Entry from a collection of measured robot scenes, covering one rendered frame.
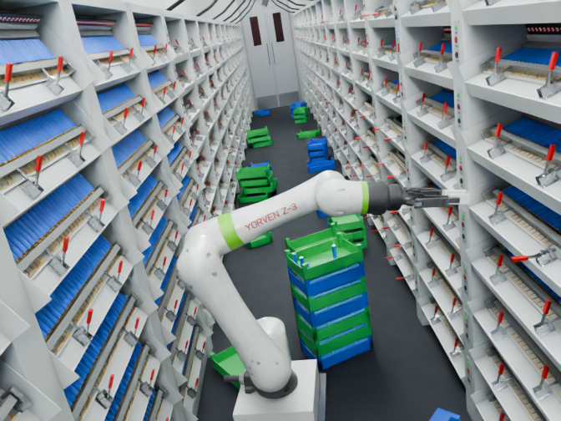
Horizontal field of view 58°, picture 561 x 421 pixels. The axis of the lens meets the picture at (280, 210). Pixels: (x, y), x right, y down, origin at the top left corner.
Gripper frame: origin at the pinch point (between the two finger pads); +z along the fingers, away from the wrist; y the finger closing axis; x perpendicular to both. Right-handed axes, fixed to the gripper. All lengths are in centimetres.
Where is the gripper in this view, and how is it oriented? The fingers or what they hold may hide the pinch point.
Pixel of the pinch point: (457, 196)
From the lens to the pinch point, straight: 151.3
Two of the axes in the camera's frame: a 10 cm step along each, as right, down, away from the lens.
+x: 0.0, -9.4, -3.3
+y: 0.3, 3.3, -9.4
